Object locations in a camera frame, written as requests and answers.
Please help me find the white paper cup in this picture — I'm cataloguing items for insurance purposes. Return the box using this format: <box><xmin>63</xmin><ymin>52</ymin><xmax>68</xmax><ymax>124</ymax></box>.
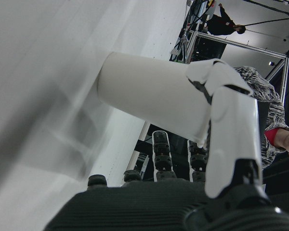
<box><xmin>96</xmin><ymin>51</ymin><xmax>208</xmax><ymax>148</ymax></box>

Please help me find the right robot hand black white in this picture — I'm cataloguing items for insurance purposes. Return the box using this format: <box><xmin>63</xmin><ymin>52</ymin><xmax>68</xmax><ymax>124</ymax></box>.
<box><xmin>44</xmin><ymin>59</ymin><xmax>289</xmax><ymax>231</ymax></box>

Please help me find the person in black clothes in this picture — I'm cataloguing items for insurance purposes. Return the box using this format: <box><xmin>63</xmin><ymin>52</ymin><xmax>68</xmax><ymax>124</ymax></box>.
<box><xmin>205</xmin><ymin>3</ymin><xmax>247</xmax><ymax>37</ymax></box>

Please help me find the person in patterned sweater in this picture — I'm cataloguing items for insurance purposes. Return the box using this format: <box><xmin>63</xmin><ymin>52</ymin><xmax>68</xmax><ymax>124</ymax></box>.
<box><xmin>233</xmin><ymin>66</ymin><xmax>289</xmax><ymax>169</ymax></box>

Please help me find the aluminium profile frame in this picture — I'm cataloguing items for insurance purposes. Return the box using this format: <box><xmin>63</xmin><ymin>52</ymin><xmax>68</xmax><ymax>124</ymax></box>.
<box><xmin>183</xmin><ymin>30</ymin><xmax>289</xmax><ymax>104</ymax></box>

